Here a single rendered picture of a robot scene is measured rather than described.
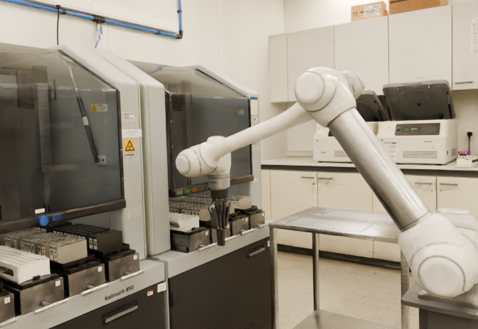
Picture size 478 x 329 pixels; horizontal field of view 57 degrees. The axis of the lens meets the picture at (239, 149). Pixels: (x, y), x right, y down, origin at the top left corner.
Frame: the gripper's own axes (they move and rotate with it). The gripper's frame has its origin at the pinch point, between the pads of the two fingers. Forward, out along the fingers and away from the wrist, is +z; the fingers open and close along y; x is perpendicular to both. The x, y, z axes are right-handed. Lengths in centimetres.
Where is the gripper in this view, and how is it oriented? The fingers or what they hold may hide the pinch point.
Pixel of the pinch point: (220, 236)
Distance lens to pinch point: 183.4
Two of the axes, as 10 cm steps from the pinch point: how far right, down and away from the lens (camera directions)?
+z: 0.3, 10.0, 0.5
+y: -5.8, 0.6, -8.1
